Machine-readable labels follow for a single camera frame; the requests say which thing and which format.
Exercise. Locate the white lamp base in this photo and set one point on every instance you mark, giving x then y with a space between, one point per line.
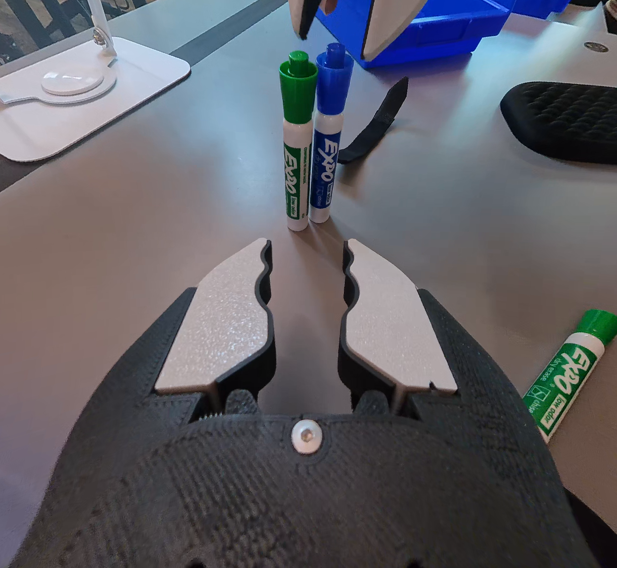
72 95

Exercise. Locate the black mesh wrist rest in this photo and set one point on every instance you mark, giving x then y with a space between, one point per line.
564 119

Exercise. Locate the round desk grommet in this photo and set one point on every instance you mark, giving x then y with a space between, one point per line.
596 47

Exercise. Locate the green dry erase marker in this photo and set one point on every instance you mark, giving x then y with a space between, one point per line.
296 163
564 375

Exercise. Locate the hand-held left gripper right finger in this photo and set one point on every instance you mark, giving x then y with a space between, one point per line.
395 336

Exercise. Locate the blue dry erase marker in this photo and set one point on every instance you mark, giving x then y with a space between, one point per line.
327 158

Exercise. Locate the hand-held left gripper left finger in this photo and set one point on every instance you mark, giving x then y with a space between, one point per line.
217 331

